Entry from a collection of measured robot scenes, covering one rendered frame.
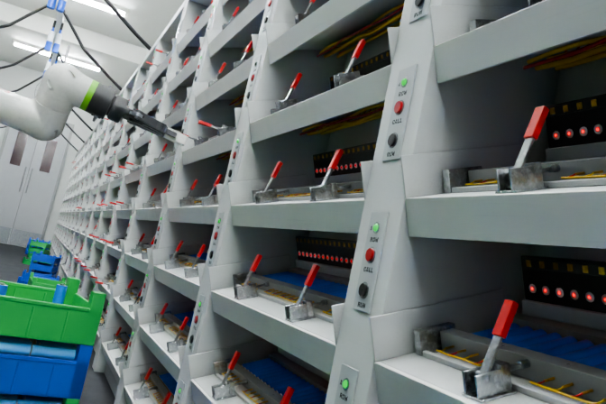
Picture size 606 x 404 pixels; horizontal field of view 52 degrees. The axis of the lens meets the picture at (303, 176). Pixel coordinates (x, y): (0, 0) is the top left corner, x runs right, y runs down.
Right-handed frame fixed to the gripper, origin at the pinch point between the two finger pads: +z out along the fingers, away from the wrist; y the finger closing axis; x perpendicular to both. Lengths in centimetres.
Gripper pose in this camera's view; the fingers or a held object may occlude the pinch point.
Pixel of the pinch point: (175, 136)
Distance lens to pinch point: 190.8
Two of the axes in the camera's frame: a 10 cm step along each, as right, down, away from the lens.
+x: 3.6, -9.1, 2.1
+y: 4.0, -0.5, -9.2
